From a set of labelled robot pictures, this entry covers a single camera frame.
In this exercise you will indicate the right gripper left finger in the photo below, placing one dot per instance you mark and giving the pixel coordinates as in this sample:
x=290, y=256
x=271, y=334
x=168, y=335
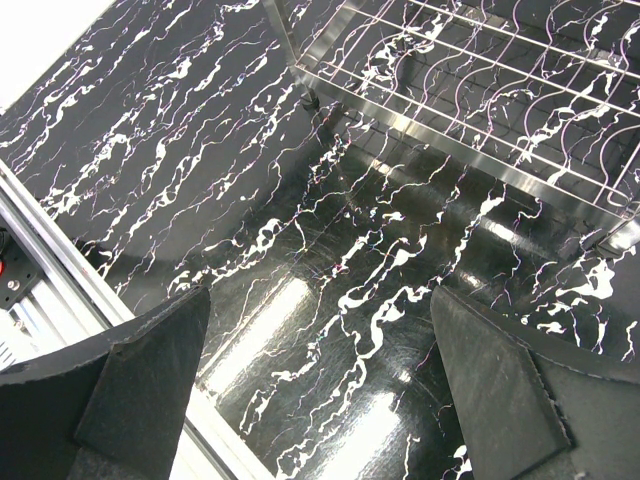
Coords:
x=109, y=407

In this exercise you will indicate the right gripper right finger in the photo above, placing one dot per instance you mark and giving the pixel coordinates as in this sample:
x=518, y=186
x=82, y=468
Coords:
x=530, y=405

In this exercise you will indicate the steel two-tier dish rack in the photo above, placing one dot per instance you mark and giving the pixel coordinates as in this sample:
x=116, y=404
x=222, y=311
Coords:
x=542, y=95

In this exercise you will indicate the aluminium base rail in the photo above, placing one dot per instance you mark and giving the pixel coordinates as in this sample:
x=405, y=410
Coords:
x=209, y=447

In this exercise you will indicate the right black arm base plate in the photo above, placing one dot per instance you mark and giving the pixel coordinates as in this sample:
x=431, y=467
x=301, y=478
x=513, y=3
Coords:
x=19, y=272

